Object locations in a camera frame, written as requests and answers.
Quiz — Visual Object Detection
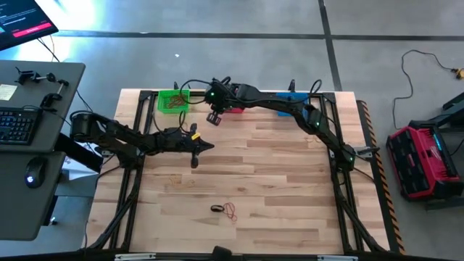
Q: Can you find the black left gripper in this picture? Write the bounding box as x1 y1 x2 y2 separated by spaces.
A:
157 123 215 170

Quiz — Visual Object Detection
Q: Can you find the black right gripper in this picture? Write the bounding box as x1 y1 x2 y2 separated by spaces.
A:
204 79 239 127

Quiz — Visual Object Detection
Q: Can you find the red rubber band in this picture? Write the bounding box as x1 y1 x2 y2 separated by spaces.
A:
221 202 239 223
165 93 189 110

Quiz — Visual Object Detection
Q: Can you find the yellow rubber band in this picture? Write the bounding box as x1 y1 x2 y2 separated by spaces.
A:
167 174 196 189

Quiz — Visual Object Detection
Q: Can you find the red plastic basket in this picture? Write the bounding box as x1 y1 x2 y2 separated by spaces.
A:
223 104 246 115

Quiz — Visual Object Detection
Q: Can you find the green plastic basket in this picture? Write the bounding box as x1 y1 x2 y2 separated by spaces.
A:
157 88 191 115

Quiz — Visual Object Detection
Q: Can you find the blue plastic basket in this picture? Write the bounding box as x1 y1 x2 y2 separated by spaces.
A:
275 91 311 117

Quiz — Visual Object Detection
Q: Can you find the black desk leg bar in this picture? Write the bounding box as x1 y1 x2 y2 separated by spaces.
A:
54 132 104 174

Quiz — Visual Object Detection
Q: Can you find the white paper sheet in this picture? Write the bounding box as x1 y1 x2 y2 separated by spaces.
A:
61 130 106 182

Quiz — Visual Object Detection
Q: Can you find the black desk clamp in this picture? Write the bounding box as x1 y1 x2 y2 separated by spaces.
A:
39 78 70 109
14 66 57 86

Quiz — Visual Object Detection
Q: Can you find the black computer mouse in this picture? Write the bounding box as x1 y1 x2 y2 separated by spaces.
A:
23 156 47 190

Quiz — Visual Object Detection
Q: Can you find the black backlit keyboard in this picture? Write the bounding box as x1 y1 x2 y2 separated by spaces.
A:
0 107 43 146

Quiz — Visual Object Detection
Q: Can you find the dark grey desk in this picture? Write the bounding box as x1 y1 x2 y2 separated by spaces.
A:
0 59 86 242

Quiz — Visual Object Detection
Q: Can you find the yellow black hazard strip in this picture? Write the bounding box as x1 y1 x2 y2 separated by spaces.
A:
357 99 407 255

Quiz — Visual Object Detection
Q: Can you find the pale sticky note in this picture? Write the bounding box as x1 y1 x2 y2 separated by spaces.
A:
0 83 18 102

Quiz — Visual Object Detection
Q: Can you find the red black tool case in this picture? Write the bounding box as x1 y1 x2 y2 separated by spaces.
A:
386 119 464 202

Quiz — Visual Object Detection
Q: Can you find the monitor with red button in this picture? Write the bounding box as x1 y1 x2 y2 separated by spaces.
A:
0 0 59 51

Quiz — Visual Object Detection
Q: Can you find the dark metal stand base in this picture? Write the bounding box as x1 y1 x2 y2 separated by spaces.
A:
407 92 464 133

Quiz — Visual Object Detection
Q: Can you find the black aluminium table frame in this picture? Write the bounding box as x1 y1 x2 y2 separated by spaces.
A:
85 88 389 254

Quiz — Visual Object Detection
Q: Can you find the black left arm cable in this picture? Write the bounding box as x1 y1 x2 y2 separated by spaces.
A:
152 110 189 135

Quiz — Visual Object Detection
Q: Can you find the dark right arm cable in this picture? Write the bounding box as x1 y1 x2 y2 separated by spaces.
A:
179 75 323 106

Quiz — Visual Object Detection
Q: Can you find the silver metal bracket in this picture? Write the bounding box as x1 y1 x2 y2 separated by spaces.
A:
115 253 157 261
318 254 358 261

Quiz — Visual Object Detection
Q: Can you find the black floor cable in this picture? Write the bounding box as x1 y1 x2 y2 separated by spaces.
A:
392 49 458 131

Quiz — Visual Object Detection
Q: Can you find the thin monitor cable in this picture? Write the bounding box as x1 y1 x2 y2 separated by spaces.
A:
36 36 104 126

